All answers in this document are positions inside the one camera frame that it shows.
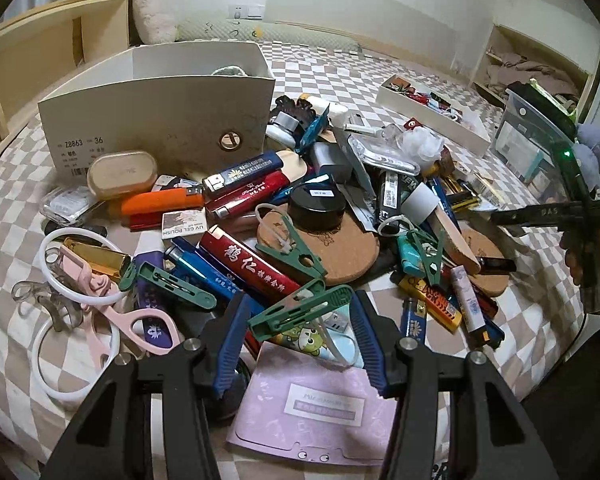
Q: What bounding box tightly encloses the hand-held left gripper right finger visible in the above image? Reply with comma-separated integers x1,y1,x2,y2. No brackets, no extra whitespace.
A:
350,290,563,480

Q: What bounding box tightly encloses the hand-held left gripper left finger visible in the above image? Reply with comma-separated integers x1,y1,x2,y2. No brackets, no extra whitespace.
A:
40,290,251,480

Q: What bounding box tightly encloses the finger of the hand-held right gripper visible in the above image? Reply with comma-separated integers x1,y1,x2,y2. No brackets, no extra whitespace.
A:
490,202,584,234

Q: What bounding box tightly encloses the green plastic clip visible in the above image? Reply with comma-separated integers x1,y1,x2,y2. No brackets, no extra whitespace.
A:
405,230,448,288
247,280,356,346
254,203,328,281
119,262,217,311

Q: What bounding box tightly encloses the white cardboard shoe box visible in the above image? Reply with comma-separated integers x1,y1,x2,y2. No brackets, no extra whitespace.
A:
37,41,277,188

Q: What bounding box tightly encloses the person's right hand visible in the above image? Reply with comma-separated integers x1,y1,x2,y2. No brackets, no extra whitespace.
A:
564,230,600,288

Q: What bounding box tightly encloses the clear plastic storage bin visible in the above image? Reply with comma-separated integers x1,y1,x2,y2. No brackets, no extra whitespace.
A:
494,87,581,198

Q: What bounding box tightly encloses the blue flower-print lighter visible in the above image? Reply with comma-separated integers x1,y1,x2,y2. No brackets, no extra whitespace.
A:
401,297,428,346

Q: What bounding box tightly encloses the cartoon frog card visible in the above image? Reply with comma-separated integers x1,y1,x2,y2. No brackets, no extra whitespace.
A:
267,320,366,368

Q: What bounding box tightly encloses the cork shoe insole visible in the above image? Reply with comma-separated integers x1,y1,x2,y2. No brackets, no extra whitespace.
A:
460,230,511,297

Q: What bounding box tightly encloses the yellow printed lighter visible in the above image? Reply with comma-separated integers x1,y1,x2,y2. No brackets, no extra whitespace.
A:
399,275,463,332

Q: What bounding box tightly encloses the bright blue lighter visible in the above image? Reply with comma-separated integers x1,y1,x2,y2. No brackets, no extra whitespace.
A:
164,237,246,306

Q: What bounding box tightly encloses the black gold harmonica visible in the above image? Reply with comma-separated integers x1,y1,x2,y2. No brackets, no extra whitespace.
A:
440,177,481,211

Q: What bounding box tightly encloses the long red printed lighter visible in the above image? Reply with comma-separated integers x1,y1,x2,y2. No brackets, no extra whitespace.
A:
199,225,301,306

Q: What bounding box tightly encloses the lilac booklet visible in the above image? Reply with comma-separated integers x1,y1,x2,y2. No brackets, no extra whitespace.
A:
225,342,401,463

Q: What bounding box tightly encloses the tan leather insole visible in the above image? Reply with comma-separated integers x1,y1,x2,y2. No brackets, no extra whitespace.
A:
430,205,481,273

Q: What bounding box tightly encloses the crumpled clothes pile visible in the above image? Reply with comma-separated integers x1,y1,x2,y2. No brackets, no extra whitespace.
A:
485,50,591,103

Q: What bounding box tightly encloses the printed round cork coaster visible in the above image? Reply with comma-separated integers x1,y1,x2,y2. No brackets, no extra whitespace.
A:
256,205,381,286

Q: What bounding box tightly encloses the white lip balm tube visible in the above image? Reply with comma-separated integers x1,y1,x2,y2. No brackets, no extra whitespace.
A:
450,265,483,336

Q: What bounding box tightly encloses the pink eyelash curler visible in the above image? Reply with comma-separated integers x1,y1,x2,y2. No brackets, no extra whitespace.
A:
55,245,181,368

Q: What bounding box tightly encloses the wooden open shelf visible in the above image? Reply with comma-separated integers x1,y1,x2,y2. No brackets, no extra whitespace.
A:
472,17,600,111

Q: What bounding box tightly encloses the white gel polish box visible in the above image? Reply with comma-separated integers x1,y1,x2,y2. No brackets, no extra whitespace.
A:
161,207,207,238

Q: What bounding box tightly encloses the white mesh bath pouf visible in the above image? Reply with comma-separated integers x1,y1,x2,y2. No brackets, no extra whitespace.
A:
402,125,446,163

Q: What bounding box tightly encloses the white shallow tray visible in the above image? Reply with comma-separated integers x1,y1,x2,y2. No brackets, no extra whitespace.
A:
377,74,492,157

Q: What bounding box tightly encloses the glossy red lighter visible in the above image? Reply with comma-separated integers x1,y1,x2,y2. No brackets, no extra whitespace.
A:
205,170,293,220

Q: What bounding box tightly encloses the black round jar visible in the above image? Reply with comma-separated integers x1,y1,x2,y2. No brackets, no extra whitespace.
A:
286,182,347,231

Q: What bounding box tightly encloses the gold metal lighter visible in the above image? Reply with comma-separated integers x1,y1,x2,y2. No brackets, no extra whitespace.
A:
62,237,131,281

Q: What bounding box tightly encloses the orange utility knife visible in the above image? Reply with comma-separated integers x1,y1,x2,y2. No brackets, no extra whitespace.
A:
120,185,206,217

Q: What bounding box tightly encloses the dark blue printed lighter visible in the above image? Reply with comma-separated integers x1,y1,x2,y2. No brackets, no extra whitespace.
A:
201,152,284,198

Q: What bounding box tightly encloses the clear grey eyelash curler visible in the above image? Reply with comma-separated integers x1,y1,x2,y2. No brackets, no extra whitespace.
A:
12,280,88,333

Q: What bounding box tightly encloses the beige oval case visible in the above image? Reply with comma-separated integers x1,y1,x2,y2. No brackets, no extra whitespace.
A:
86,150,158,202

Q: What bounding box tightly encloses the clear plastic case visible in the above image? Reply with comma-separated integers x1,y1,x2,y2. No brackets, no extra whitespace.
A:
42,185,106,226

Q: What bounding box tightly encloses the silver tape roll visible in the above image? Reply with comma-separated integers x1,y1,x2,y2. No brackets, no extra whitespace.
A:
272,110,301,143

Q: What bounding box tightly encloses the checkered blanket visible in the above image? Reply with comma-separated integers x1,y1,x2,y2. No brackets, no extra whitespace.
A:
0,40,600,480

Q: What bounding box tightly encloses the black ornate hair claw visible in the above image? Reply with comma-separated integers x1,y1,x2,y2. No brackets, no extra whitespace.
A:
272,95,313,121

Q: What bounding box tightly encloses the pale green bolster pillow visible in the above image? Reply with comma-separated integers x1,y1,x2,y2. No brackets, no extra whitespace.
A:
176,19,366,55

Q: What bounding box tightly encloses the fluffy white pillow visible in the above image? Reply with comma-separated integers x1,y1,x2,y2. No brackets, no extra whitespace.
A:
131,0,179,45

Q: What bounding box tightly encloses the wooden headboard shelf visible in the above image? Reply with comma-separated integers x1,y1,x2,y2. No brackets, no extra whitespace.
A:
0,0,135,161

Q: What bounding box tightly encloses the white plastic ring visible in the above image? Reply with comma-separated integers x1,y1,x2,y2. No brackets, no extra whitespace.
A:
35,310,121,403
39,227,126,306

